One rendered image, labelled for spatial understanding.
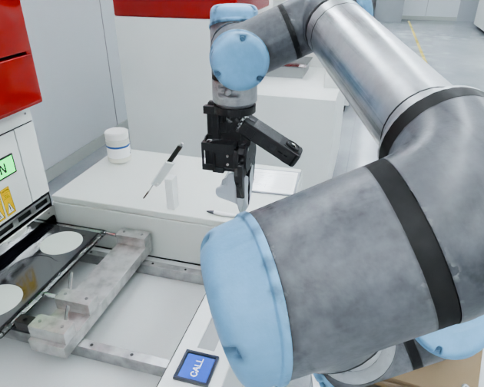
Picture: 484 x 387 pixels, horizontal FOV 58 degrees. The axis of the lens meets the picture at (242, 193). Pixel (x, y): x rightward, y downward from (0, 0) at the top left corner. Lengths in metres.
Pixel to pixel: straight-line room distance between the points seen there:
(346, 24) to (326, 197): 0.27
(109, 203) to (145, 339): 0.38
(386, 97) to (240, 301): 0.21
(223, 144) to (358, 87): 0.37
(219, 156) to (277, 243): 0.51
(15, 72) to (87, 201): 0.36
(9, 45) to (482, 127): 0.94
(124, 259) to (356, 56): 0.81
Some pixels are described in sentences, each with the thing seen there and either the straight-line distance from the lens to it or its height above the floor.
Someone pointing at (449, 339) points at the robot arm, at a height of 1.08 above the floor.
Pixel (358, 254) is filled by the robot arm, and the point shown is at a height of 1.38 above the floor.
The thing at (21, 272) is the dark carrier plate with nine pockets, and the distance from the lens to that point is 1.11.
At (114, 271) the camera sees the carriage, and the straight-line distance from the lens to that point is 1.07.
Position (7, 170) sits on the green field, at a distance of 1.14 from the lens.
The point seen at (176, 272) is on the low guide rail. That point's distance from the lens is 1.09.
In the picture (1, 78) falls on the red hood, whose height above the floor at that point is 1.30.
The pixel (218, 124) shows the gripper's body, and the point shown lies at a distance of 0.75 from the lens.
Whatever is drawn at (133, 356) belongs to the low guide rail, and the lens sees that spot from 0.91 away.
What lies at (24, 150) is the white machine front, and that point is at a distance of 1.18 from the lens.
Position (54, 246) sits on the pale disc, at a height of 0.90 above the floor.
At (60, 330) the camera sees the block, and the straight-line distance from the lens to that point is 0.92.
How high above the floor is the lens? 1.52
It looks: 29 degrees down
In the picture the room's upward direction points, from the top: straight up
